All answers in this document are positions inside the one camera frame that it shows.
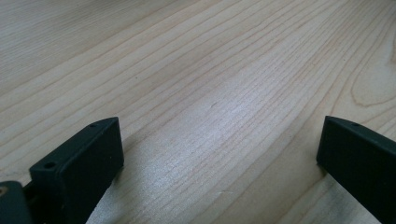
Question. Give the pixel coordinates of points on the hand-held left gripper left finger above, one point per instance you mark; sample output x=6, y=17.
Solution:
x=77, y=174

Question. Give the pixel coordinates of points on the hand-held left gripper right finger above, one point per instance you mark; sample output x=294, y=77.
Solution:
x=358, y=161

